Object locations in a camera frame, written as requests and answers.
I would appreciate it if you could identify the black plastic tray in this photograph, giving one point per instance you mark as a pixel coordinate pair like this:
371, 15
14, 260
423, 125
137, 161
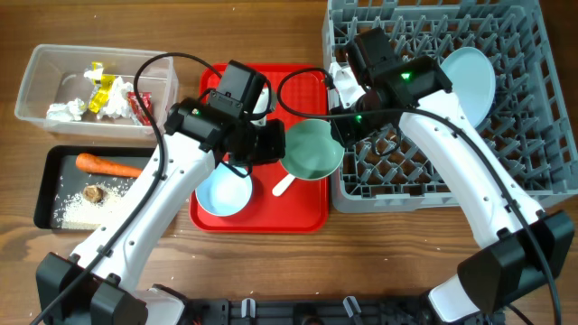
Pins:
61, 176

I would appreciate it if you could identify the grey dishwasher rack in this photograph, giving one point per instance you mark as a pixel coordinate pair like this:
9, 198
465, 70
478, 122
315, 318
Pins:
527, 127

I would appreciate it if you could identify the light blue bowl with rice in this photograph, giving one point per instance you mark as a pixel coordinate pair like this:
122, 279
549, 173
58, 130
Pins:
224, 193

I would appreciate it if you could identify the green bowl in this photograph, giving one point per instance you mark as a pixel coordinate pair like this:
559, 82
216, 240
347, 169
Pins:
311, 153

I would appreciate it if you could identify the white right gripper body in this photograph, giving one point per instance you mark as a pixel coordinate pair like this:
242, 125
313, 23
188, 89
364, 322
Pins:
357, 122

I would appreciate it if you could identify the yellow snack wrapper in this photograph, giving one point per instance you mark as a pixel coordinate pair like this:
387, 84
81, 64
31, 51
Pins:
102, 84

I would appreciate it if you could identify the red serving tray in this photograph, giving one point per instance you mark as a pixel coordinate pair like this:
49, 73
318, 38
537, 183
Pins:
303, 208

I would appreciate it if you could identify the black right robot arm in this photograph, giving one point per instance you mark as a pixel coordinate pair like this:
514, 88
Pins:
437, 105

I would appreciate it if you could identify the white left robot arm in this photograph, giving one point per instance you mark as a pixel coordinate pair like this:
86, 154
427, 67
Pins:
97, 283

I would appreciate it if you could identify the clear plastic bin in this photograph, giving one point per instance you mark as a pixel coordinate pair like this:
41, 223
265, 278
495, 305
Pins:
55, 74

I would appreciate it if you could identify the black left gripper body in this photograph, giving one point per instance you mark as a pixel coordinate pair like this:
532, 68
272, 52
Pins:
275, 141

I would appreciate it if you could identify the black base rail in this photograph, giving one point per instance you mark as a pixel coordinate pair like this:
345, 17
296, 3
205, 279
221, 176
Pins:
349, 310

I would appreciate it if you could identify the orange carrot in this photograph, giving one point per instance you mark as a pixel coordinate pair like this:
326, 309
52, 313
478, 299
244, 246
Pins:
92, 164

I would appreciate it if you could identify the brown food scrap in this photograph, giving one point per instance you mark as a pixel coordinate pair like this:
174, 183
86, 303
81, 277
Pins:
93, 194

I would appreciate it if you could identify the white plastic spoon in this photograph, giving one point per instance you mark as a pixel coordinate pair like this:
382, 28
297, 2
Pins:
283, 185

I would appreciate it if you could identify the red snack wrapper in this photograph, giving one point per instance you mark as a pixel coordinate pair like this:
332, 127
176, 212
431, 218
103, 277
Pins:
139, 107

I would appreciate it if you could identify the pile of white rice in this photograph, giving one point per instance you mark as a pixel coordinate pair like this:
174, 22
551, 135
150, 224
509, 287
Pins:
75, 212

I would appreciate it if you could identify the large light blue plate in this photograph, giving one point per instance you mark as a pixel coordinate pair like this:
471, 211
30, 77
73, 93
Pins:
473, 80

